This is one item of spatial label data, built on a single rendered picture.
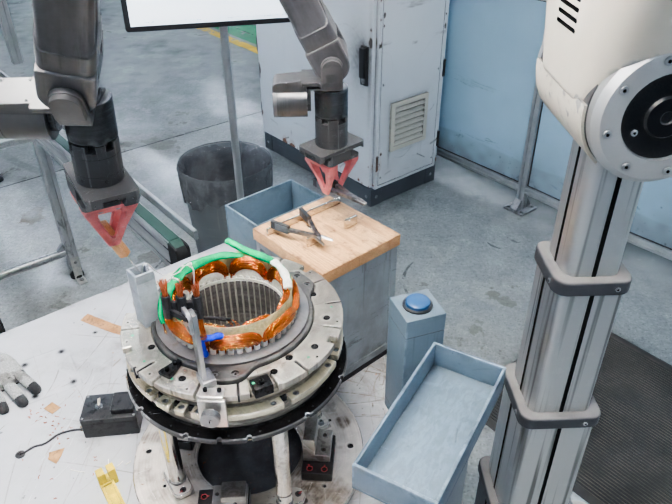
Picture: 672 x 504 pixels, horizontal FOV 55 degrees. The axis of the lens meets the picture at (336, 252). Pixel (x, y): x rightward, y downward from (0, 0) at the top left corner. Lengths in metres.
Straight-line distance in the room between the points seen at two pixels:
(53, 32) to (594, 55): 0.53
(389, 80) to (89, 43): 2.59
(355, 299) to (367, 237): 0.12
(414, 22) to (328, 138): 2.13
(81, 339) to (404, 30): 2.20
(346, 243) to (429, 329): 0.22
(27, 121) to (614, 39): 0.62
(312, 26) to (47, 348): 0.87
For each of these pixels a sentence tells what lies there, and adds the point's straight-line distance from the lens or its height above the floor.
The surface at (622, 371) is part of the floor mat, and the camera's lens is 2.62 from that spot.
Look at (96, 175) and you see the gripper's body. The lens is 0.81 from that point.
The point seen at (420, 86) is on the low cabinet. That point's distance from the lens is 3.36.
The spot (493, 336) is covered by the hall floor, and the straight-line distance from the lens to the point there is 2.64.
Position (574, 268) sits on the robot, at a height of 1.19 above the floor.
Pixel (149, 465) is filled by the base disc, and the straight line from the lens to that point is 1.18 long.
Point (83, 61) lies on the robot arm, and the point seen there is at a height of 1.51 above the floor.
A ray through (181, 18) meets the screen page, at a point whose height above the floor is 1.26.
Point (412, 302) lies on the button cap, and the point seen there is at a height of 1.04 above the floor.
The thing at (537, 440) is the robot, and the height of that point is 0.87.
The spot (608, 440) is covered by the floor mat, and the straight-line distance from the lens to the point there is 2.36.
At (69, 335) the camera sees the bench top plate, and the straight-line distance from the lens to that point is 1.51.
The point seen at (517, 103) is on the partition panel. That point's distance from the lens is 3.35.
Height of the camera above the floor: 1.70
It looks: 34 degrees down
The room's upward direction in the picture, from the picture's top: straight up
